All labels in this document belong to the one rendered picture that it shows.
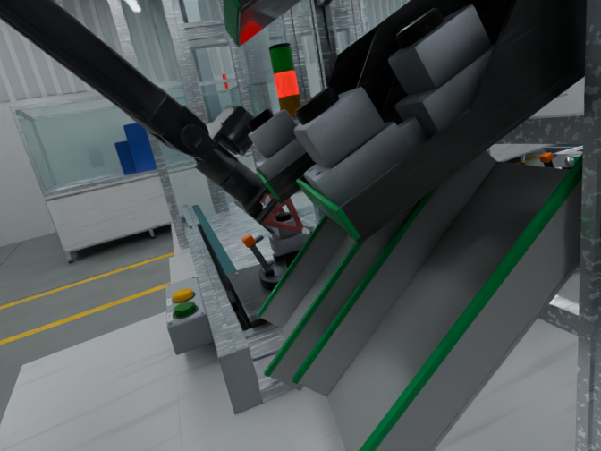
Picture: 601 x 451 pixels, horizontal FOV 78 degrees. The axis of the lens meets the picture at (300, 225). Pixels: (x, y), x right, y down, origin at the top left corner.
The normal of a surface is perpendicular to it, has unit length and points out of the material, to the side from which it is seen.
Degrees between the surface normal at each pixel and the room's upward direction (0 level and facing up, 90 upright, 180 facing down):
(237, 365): 90
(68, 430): 0
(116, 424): 0
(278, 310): 90
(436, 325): 45
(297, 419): 0
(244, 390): 90
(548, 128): 90
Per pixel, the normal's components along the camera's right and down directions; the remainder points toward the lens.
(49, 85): 0.47, 0.16
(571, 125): -0.92, 0.26
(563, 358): -0.18, -0.94
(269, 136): 0.18, 0.24
